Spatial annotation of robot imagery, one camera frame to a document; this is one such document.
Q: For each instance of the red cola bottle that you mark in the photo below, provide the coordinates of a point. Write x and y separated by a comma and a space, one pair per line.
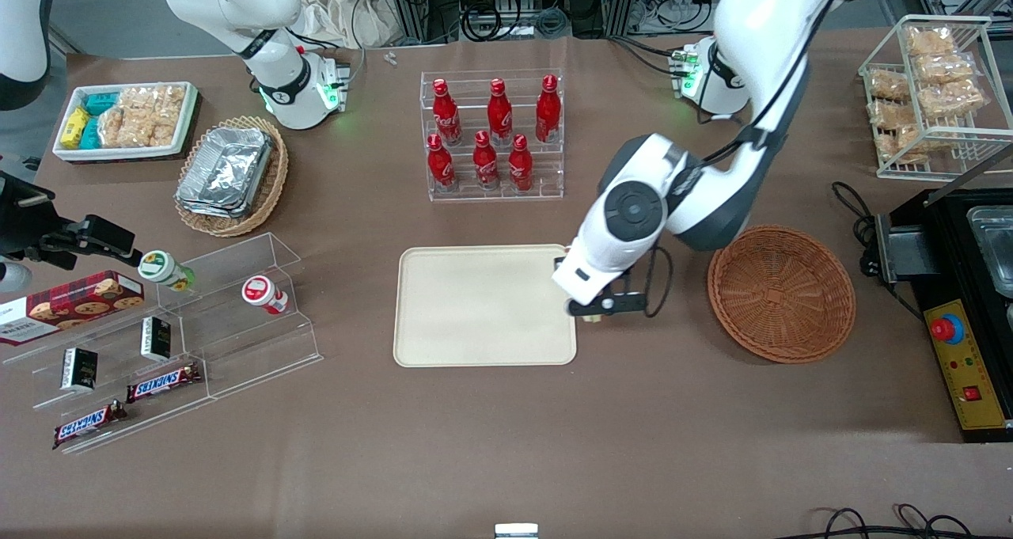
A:
520, 167
548, 111
441, 165
486, 163
445, 115
498, 115

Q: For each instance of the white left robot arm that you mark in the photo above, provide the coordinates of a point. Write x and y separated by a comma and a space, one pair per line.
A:
712, 175

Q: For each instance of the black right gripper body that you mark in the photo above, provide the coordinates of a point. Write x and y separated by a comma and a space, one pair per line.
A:
22, 224

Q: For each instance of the bagged fried snack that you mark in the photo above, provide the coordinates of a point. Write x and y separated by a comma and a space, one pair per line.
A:
902, 143
930, 40
950, 98
893, 114
888, 85
943, 68

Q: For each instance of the beige plastic tray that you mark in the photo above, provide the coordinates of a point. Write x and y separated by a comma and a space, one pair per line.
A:
475, 305

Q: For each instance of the yellow snack packet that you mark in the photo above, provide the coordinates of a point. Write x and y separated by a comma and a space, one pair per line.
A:
74, 127

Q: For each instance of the yellow control panel box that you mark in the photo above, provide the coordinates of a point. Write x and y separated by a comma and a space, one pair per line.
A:
973, 381

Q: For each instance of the red cookie box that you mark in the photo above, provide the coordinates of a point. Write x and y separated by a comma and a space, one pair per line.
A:
71, 305

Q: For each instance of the green lid small bottle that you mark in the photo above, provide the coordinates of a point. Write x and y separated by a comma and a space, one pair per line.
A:
162, 268

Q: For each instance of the clear acrylic stepped shelf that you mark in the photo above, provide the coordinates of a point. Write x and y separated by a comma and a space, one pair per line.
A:
237, 349

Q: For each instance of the clear acrylic bottle rack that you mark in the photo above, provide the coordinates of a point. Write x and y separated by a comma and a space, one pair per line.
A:
546, 187

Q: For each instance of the beige cloth bag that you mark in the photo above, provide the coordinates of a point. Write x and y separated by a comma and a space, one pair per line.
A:
348, 13

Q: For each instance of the Snickers chocolate bar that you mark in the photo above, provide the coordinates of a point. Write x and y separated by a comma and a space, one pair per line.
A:
162, 382
87, 424

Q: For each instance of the stack of foil trays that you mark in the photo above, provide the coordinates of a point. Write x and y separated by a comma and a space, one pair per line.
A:
225, 171

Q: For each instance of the teal snack packet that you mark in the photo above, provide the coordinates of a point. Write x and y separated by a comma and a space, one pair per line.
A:
90, 134
101, 103

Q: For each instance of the metal pan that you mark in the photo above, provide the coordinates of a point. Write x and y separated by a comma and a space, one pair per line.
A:
995, 250

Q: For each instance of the rice cracker packs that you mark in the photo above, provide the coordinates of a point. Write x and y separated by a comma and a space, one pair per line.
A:
142, 115

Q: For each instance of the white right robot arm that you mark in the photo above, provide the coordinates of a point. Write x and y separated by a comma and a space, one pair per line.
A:
277, 72

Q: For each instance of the red lid small bottle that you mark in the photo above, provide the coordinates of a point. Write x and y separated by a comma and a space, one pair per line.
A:
263, 294

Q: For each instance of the light wicker basket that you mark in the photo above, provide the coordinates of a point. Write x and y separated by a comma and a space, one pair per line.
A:
273, 183

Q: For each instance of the aluminium frame post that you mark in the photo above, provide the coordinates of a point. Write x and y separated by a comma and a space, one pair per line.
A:
407, 5

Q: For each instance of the black countertop appliance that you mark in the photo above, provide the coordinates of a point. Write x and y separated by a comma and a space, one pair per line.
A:
942, 246

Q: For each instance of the white snack bin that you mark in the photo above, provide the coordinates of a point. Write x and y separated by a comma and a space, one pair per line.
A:
182, 139

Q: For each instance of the brown wicker basket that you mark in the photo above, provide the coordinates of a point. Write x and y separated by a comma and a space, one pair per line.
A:
779, 294

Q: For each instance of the small black box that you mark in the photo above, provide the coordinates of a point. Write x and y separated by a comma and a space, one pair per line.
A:
79, 369
156, 339

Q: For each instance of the red emergency stop button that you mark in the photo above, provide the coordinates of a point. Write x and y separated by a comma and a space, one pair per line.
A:
947, 329

